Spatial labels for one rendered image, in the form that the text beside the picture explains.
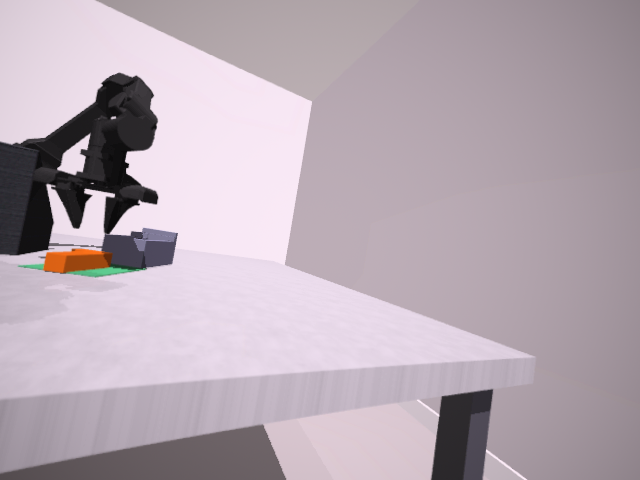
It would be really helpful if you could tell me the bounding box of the orange l-shaped part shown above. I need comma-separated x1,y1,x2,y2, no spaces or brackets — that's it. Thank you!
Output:
44,248,113,273

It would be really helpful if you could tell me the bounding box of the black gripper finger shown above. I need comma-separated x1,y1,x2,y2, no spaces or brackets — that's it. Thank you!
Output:
51,187,93,229
103,196,141,234

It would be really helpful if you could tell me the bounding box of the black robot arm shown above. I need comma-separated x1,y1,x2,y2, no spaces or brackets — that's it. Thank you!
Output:
13,73,158,170

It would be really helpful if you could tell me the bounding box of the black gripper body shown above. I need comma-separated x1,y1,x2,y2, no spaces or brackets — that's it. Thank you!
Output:
32,145,158,205

